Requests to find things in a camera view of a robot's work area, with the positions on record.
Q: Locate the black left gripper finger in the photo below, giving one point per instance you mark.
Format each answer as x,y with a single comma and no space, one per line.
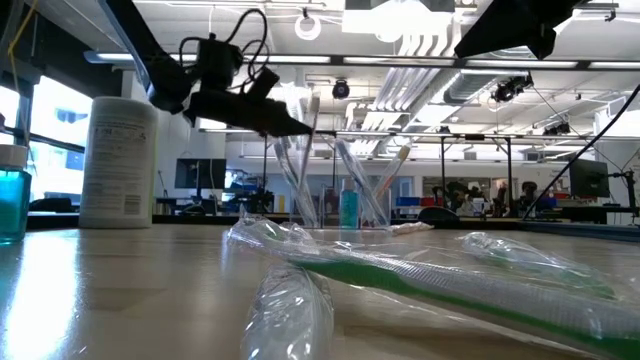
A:
272,120

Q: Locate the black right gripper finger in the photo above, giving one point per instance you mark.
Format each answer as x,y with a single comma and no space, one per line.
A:
505,27
552,25

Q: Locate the blue toothbrush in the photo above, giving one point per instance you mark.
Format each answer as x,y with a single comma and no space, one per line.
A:
360,182

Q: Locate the blue mouthwash bottle white cap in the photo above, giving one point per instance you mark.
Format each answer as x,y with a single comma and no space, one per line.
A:
12,200
349,207

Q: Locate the orange white toothbrush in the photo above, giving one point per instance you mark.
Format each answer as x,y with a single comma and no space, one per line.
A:
395,170

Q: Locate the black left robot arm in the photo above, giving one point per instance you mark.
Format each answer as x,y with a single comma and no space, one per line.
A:
150,60

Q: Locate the black computer monitor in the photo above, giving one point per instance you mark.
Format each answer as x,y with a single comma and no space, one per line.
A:
200,173
589,177

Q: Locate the overhead light bar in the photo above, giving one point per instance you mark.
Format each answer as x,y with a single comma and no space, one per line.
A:
400,60

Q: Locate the clear acrylic organizer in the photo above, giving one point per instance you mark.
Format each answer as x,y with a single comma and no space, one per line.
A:
327,219

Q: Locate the white wipes canister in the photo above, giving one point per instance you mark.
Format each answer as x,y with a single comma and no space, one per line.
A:
120,165

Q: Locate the blue storage bin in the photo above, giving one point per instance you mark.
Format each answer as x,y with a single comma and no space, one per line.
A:
410,201

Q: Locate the person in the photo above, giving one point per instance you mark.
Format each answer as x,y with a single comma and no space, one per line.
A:
546,202

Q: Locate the black office chair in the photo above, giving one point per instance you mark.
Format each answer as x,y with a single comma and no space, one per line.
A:
437,215

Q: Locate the black ceiling camera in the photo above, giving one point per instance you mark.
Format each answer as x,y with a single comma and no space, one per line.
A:
341,89
512,87

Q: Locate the silver ventilation duct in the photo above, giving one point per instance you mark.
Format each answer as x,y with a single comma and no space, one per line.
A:
465,85

